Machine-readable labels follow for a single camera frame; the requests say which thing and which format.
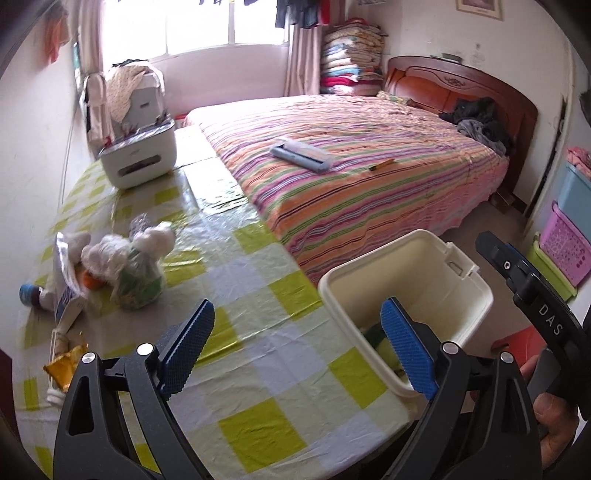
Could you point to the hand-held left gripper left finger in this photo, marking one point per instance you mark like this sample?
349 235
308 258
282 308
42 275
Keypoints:
187 350

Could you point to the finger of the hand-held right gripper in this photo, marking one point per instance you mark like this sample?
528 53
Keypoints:
508 256

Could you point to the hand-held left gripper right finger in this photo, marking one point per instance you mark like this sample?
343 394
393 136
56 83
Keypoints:
408 350

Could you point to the white plastic bin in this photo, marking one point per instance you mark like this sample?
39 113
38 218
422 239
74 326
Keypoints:
429 277

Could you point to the green plastic bag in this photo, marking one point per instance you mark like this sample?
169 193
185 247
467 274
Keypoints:
138 281

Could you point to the orange fruit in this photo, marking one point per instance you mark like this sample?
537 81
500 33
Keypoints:
91 279

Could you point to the golden snack wrapper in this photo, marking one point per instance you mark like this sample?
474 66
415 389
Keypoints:
64 367

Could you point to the silver blister pack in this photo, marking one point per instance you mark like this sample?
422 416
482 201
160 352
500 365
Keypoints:
138 224

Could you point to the white carton box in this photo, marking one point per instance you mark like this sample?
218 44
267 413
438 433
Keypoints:
67 286

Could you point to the blue label bottle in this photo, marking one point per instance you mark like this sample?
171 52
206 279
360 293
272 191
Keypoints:
32 294

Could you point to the person's right hand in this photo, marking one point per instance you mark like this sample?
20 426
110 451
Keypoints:
556 424

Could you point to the green wrapper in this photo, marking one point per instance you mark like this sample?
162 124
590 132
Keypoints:
376 334

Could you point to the green plastic basket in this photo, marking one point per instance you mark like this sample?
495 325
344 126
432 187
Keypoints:
549 272

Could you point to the purple plastic basket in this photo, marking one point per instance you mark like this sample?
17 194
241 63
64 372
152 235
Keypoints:
565 244

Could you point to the red plastic stool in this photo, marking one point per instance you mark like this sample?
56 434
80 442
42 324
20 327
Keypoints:
519 341

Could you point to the blue storage box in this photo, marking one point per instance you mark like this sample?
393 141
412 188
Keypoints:
577 194

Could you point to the green checkered tablecloth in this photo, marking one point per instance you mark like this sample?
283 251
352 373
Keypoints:
258 286

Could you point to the pink cloth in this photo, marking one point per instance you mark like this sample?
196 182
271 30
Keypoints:
579 159

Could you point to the grey garment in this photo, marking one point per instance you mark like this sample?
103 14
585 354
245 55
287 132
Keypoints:
480 131

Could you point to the black jacket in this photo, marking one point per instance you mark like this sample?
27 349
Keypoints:
480 110

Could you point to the striped bedsheet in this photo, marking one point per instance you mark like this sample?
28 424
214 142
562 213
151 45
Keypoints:
369 203

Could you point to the wooden bed headboard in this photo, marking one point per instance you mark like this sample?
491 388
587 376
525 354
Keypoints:
429 92

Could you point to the floral pillow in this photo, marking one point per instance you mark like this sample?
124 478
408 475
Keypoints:
392 97

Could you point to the white tissue box organizer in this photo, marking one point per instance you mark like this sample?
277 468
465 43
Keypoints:
138 159

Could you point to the grey blue pencil case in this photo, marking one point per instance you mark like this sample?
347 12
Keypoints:
300 154

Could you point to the white appliance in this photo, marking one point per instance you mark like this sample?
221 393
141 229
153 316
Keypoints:
147 104

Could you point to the framed picture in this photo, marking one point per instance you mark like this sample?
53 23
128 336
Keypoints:
480 7

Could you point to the stack of folded blankets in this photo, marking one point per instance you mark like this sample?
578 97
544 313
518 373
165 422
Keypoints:
351 55

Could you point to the polka dot cloth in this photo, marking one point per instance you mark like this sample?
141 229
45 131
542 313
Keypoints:
122 87

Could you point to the pink curtain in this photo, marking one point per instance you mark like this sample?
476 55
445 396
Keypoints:
90 37
302 60

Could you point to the row of hanging clothes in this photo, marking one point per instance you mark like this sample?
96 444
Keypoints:
300 11

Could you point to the window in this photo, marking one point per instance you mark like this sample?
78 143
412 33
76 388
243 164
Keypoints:
194 23

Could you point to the orange cloth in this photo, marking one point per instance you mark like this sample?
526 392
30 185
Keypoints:
55 37

